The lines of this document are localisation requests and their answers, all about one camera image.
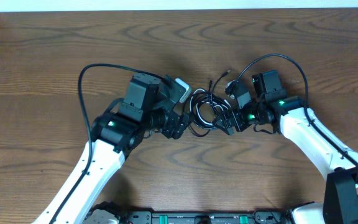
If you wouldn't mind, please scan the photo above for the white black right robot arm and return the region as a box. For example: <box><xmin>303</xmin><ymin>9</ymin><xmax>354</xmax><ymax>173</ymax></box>
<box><xmin>213</xmin><ymin>70</ymin><xmax>358</xmax><ymax>223</ymax></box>

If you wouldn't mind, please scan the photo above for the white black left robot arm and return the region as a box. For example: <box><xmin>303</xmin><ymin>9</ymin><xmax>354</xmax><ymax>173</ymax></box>
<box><xmin>35</xmin><ymin>73</ymin><xmax>191</xmax><ymax>223</ymax></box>

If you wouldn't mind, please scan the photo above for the white cable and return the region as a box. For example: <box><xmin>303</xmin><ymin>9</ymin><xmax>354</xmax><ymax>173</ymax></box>
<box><xmin>188</xmin><ymin>88</ymin><xmax>232</xmax><ymax>127</ymax></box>

